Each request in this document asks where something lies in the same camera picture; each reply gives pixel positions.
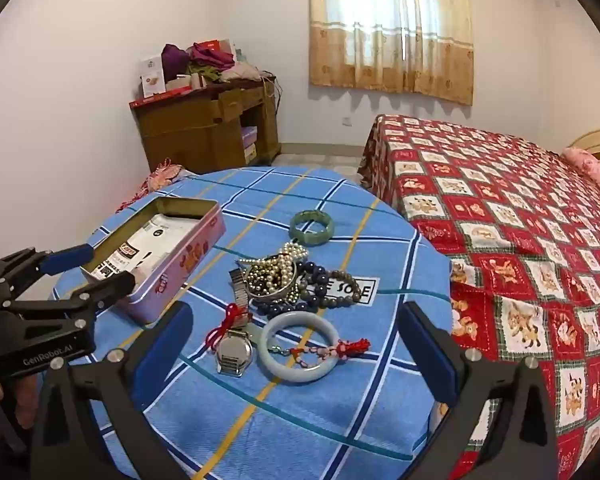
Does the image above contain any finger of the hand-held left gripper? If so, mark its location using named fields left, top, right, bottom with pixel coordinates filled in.
left=2, top=271, right=137, bottom=329
left=0, top=244, right=95, bottom=302

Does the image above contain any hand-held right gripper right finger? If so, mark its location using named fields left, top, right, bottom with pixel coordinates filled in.
left=397, top=301, right=561, bottom=480

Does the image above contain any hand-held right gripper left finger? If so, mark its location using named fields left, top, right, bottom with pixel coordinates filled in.
left=30, top=301, right=196, bottom=480

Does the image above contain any pink tin box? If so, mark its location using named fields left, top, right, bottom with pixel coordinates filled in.
left=79, top=196, right=227, bottom=325

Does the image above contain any metal band wristwatch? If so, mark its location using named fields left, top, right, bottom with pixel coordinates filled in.
left=215, top=266, right=257, bottom=378

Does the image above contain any red knotted cord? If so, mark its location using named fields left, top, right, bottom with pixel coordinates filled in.
left=206, top=304, right=253, bottom=353

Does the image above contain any white jade bangle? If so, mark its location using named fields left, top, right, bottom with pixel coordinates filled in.
left=259, top=311, right=342, bottom=385

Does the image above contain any thin silver bangle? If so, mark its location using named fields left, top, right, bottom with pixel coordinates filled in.
left=242, top=260, right=302, bottom=302

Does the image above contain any dark blue bead bracelet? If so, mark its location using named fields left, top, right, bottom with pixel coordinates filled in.
left=252, top=260, right=332, bottom=317

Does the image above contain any pearl necklace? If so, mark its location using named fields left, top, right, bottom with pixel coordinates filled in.
left=236, top=241, right=311, bottom=306

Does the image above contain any printed paper sheet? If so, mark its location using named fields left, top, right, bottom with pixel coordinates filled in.
left=91, top=212, right=201, bottom=283

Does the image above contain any pink cloth pile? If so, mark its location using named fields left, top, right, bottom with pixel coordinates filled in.
left=115, top=159, right=196, bottom=213

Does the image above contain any bed with red quilt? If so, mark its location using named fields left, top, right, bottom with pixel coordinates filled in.
left=357, top=114, right=600, bottom=480

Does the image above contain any brown wooden desk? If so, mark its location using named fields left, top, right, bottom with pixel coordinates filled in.
left=129, top=77, right=282, bottom=173

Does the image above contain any red flat box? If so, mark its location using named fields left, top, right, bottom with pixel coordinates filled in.
left=129, top=85, right=193, bottom=107

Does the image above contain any pink box in desk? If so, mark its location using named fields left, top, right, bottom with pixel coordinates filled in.
left=241, top=126, right=258, bottom=163

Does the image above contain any white printed carton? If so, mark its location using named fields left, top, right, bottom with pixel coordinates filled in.
left=140, top=55, right=167, bottom=99

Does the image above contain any purple cloth bag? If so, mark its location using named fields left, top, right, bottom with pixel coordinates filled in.
left=161, top=43, right=191, bottom=82

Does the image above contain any pile of magenta clothes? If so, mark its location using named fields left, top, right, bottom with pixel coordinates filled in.
left=187, top=40, right=236, bottom=83

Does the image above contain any pink quilted cloth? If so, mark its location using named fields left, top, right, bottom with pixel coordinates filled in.
left=220, top=62, right=263, bottom=82

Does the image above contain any pink pillow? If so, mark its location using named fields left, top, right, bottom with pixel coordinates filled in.
left=561, top=147, right=600, bottom=211

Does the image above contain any beige patterned curtain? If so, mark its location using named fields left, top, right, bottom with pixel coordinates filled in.
left=307, top=0, right=476, bottom=107

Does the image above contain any grey-green bead bracelet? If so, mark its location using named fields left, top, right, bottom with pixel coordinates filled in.
left=300, top=270, right=363, bottom=309

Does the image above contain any green jade bead bracelet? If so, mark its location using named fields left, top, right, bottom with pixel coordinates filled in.
left=290, top=209, right=335, bottom=247

